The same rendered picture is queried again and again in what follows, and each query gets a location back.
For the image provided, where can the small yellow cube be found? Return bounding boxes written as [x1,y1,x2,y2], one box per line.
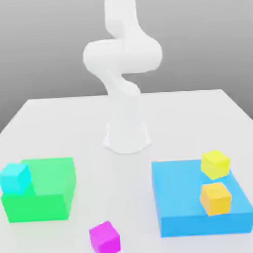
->
[199,149,232,181]

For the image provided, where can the small orange cube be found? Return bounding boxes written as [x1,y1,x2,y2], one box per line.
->
[198,181,234,216]

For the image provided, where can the small magenta cube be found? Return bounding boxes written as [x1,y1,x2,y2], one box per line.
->
[88,219,122,253]

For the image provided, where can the small cyan cube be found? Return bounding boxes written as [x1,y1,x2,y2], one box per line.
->
[0,161,33,196]

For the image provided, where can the large blue box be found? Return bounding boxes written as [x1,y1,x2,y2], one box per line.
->
[151,156,253,239]

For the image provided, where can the large green box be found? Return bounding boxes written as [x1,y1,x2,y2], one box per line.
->
[0,156,79,224]

